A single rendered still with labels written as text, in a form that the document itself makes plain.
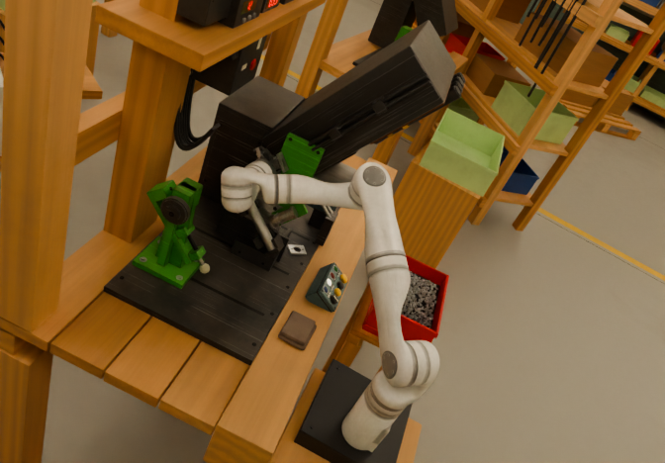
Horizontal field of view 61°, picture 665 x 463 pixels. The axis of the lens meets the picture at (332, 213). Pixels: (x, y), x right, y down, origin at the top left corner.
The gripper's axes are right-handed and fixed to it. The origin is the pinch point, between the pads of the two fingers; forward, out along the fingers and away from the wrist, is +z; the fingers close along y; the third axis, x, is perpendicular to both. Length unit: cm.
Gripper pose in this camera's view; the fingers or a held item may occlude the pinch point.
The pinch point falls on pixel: (274, 165)
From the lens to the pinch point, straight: 160.6
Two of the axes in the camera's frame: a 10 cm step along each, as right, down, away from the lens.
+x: -9.2, 2.9, 2.5
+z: 1.8, -2.6, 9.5
